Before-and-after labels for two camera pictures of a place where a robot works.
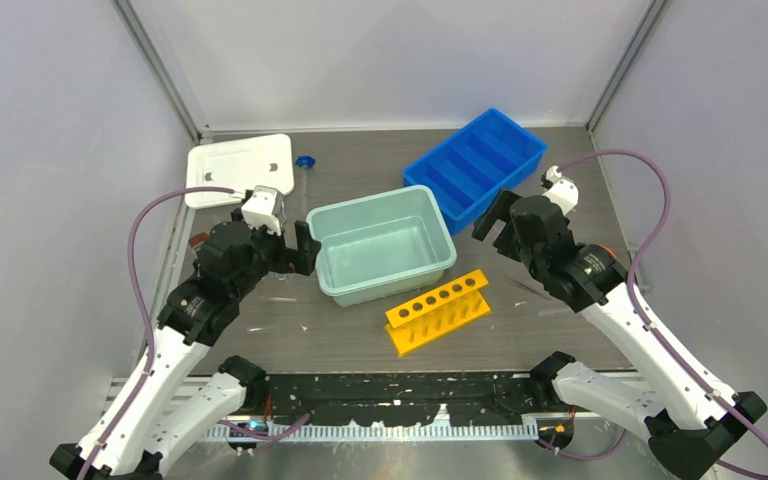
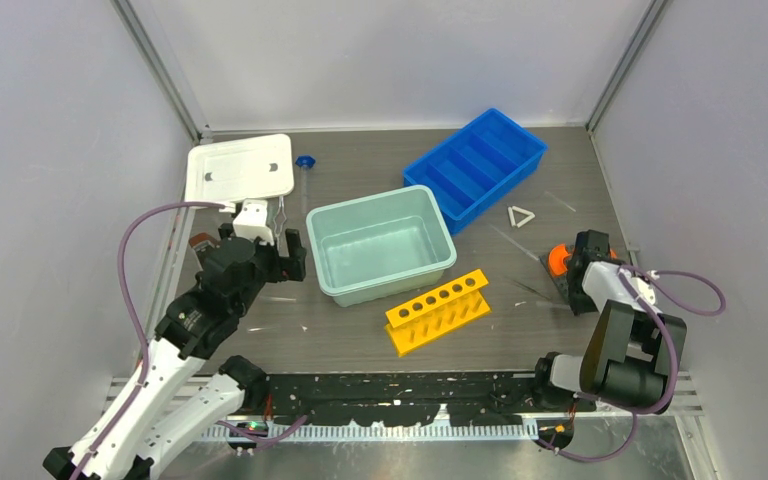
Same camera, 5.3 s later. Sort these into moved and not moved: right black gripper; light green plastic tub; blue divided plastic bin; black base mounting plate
Moved: right black gripper
Not moved: light green plastic tub; blue divided plastic bin; black base mounting plate
